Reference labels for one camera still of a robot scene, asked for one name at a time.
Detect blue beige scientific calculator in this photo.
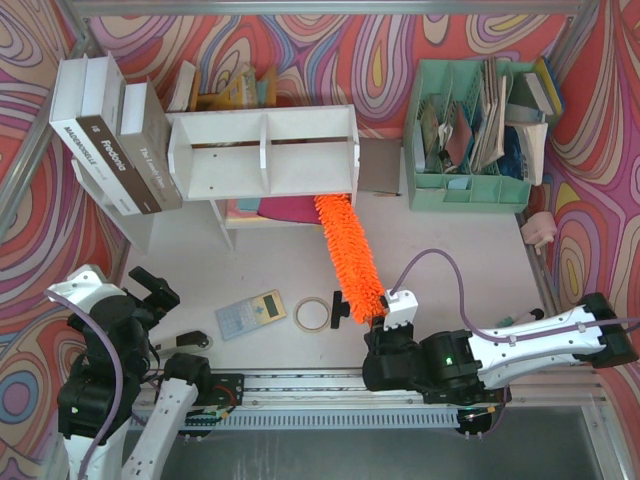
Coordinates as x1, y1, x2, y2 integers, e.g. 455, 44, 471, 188
215, 290, 287, 341

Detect orange chenille duster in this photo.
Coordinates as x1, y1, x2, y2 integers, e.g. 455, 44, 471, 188
314, 194, 385, 325

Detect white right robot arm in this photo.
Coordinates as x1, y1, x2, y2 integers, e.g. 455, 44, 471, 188
362, 293, 639, 406

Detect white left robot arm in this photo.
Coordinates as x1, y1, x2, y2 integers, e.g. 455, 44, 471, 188
45, 264, 212, 479

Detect white wooden bookshelf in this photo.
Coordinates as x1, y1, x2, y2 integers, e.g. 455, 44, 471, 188
168, 105, 360, 248

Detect black T-shaped plastic part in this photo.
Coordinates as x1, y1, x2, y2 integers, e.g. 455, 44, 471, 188
330, 290, 351, 330

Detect white masking tape roll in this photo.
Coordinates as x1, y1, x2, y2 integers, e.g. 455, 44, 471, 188
294, 297, 331, 334

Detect grey Lonely One book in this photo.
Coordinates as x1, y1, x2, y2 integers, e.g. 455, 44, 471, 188
118, 81, 182, 211

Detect coloured paper sheet stack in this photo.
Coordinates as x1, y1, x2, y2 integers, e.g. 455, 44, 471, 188
225, 196, 320, 228

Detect pink piggy figurine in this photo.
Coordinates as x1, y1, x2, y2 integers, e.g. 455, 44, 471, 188
521, 211, 557, 255

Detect brown Fredonia book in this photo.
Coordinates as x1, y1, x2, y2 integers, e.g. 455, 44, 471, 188
78, 54, 161, 215

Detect grey brown notebook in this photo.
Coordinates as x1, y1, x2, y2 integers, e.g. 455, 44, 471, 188
358, 139, 401, 194

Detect leaning books behind shelf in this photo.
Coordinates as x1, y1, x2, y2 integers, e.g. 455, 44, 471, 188
161, 61, 277, 113

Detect white Mademoiselle book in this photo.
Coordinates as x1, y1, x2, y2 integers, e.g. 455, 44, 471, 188
49, 57, 140, 215

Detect magazines in green organizer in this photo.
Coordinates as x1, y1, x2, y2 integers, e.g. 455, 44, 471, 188
405, 56, 513, 177

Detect mint green desk organizer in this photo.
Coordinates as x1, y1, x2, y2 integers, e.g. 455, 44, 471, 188
403, 59, 531, 214

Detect blue white books at organizer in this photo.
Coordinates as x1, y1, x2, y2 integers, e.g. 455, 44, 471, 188
497, 56, 565, 186

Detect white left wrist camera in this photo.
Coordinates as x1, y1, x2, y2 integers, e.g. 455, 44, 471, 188
44, 264, 125, 314

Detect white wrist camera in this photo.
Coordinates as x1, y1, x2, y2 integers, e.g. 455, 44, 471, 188
383, 290, 418, 331
44, 264, 125, 314

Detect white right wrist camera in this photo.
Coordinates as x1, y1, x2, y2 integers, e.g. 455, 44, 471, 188
383, 290, 418, 331

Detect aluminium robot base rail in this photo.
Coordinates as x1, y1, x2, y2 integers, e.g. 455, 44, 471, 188
139, 367, 609, 431

